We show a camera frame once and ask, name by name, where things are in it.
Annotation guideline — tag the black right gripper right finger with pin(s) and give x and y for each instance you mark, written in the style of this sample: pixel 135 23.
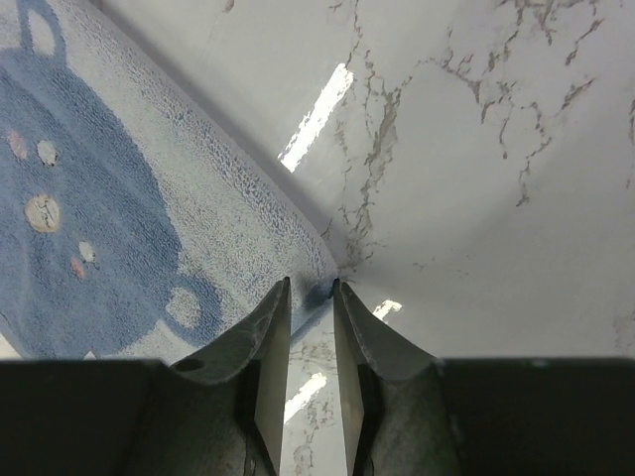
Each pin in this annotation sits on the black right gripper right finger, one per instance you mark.
pixel 407 412

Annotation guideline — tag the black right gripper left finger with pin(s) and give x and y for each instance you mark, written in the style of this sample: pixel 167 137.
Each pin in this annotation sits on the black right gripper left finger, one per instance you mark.
pixel 218 411

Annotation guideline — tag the blue towel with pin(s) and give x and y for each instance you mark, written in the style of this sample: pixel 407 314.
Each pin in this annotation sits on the blue towel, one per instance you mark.
pixel 131 225

